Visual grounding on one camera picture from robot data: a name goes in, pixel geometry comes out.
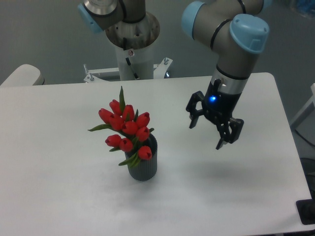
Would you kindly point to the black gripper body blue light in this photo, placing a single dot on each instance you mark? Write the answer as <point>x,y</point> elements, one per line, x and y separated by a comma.
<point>218,106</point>

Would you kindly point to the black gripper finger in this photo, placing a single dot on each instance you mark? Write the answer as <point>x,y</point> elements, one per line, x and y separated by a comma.
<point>194,113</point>
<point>229,131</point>

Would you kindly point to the red tulip bouquet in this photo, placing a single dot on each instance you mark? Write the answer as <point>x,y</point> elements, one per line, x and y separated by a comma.
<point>132,131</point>

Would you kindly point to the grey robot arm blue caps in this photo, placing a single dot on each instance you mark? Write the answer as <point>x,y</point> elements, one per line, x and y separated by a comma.
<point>230,28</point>

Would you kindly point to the dark grey ribbed vase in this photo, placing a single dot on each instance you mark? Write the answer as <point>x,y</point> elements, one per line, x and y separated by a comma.
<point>143,165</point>

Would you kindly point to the black box at table edge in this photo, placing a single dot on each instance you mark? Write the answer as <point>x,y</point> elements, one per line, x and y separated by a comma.
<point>306,210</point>

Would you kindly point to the blue object top right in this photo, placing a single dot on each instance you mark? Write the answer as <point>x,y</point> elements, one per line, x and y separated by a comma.
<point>305,8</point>

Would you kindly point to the white pedestal base frame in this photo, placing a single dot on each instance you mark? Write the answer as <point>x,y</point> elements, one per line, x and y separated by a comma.
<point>112,74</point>

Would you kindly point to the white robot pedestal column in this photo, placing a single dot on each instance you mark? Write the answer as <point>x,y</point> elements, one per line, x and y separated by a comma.
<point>135,64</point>

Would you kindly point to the white furniture frame right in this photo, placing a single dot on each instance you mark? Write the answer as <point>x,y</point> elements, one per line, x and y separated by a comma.
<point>305,111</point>

